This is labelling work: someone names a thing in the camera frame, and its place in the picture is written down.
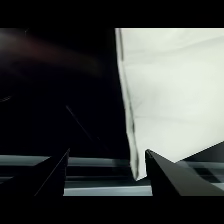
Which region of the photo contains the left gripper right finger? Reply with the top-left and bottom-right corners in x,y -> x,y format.
144,149 -> 224,197

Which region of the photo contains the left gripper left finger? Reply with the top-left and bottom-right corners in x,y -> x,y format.
0,148 -> 71,197

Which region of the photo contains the white garment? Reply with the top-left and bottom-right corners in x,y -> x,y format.
114,27 -> 224,181

